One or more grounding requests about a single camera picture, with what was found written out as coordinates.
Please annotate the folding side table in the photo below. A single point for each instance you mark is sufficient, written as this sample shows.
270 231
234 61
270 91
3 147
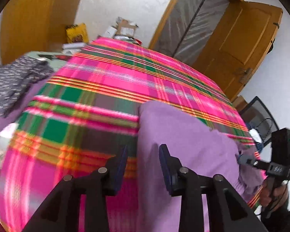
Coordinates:
53 60

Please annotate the cardboard box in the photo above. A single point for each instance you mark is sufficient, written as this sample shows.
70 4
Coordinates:
127 27

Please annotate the grey floral folded garment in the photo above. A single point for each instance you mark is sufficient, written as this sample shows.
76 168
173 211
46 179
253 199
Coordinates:
14 82

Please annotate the person's right forearm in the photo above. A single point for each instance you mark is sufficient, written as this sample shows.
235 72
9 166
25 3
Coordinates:
285 220

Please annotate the clear plastic door curtain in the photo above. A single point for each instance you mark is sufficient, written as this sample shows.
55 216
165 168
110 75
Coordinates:
195 17

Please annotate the folded dark purple garment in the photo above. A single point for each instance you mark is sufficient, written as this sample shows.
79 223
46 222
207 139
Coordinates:
21 106

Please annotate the small white box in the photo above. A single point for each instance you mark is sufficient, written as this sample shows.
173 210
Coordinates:
110 32

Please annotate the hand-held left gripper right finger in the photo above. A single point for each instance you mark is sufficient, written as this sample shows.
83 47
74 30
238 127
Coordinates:
164 169

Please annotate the yellow bag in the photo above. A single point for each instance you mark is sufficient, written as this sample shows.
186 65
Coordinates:
77 33

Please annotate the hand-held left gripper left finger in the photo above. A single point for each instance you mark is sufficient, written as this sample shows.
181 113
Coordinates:
120 169

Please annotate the pink plaid blanket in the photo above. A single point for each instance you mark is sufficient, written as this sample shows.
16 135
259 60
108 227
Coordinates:
111 77

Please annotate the black mesh chair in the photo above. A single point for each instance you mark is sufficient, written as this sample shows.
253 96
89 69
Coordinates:
261 111

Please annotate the person's right hand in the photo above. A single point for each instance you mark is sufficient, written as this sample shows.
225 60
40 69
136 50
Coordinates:
264 195

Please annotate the wooden door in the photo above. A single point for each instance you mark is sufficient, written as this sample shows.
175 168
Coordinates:
244 41

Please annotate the wooden door frame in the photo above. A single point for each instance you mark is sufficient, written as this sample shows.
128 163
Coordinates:
164 12

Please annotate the purple fleece garment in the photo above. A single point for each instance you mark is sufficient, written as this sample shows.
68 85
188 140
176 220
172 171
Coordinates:
183 137

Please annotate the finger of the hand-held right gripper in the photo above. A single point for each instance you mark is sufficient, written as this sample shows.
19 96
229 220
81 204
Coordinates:
256 164

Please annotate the red plastic bag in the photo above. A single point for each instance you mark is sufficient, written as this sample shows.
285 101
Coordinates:
137 42

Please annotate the wooden wardrobe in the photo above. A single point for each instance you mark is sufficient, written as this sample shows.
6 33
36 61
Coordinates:
33 17

